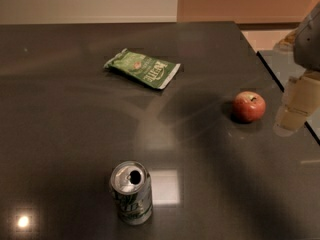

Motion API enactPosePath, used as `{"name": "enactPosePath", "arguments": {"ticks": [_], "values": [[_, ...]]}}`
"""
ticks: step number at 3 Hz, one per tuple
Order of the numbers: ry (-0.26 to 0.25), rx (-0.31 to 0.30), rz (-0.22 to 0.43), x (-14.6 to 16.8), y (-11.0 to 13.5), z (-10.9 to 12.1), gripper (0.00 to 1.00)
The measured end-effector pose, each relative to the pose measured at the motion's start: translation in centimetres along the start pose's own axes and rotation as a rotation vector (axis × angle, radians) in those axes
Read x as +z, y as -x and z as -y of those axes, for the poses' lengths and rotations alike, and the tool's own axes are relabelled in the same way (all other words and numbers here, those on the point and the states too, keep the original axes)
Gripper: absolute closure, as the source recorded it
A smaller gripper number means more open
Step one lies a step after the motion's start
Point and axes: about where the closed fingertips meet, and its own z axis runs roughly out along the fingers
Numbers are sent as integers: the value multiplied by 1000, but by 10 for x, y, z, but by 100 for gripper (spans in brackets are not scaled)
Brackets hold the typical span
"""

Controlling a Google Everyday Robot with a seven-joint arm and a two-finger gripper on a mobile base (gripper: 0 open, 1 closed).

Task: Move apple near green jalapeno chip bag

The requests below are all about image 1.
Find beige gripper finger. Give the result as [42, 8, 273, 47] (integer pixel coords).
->
[274, 29, 297, 51]
[273, 76, 320, 137]

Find red apple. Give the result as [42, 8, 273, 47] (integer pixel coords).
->
[232, 91, 266, 123]

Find green jalapeno chip bag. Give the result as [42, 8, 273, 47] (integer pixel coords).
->
[104, 48, 181, 90]

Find opened silver soda can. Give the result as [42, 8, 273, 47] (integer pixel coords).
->
[109, 161, 153, 225]

